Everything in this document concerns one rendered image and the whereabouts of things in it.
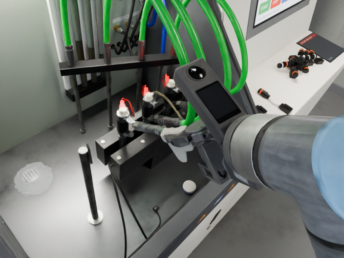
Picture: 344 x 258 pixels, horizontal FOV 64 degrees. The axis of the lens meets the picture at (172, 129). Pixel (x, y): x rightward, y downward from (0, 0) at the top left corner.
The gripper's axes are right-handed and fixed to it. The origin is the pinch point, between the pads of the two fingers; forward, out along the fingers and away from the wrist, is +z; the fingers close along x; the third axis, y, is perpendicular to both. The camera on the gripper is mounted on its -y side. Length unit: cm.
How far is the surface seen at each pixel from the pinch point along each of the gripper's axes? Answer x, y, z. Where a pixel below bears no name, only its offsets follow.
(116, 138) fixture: -9.5, 1.8, 25.9
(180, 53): 1.4, -10.6, -8.8
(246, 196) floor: 51, 89, 100
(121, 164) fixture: -11.8, 6.8, 20.5
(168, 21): 1.5, -15.2, -8.9
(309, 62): 69, 14, 36
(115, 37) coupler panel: 6.6, -23.3, 42.2
